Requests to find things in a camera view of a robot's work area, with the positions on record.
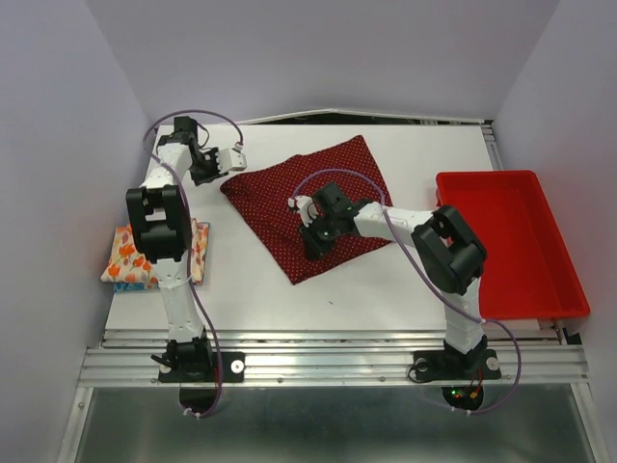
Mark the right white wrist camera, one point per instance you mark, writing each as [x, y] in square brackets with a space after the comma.
[305, 207]

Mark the red plastic bin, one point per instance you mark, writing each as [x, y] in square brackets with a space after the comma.
[528, 273]

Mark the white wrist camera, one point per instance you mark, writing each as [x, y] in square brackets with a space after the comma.
[230, 160]
[305, 207]

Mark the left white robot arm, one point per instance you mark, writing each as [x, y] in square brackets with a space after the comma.
[162, 231]

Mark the aluminium frame rail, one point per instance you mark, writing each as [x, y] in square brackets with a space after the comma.
[331, 358]

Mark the red polka dot skirt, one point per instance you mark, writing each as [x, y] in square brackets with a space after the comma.
[261, 198]

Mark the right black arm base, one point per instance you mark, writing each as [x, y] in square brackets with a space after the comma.
[437, 365]

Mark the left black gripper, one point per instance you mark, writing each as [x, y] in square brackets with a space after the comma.
[199, 179]

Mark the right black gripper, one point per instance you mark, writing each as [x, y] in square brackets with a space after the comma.
[317, 249]

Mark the blue floral skirt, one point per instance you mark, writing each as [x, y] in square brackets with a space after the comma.
[128, 287]

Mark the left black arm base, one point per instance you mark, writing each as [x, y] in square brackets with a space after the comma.
[231, 370]

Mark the orange floral cream skirt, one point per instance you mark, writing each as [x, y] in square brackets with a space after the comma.
[127, 264]

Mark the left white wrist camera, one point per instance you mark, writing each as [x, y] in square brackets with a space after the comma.
[230, 160]

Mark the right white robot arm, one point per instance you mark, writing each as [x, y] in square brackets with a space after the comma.
[447, 255]

